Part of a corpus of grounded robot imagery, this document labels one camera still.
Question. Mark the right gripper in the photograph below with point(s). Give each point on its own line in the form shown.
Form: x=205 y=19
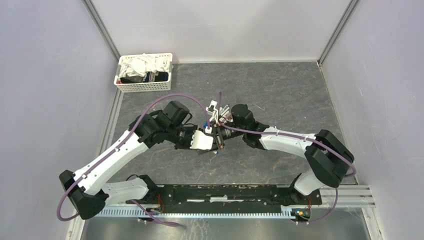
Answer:
x=219 y=139

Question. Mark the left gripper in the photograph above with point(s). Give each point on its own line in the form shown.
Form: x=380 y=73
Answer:
x=191 y=129

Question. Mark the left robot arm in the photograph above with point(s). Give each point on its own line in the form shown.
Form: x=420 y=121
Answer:
x=88 y=188

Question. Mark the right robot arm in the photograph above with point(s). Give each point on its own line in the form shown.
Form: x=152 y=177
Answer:
x=328 y=158

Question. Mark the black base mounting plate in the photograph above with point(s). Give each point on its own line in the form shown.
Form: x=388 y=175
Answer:
x=227 y=199

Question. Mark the white plastic basket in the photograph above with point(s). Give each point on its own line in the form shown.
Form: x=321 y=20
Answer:
x=144 y=87

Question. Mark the white cloth in basket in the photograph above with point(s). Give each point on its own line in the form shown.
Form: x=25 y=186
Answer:
x=140 y=64

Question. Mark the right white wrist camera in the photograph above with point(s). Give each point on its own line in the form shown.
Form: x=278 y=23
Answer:
x=213 y=111

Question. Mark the aluminium frame rail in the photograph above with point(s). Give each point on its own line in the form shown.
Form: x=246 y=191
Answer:
x=102 y=28

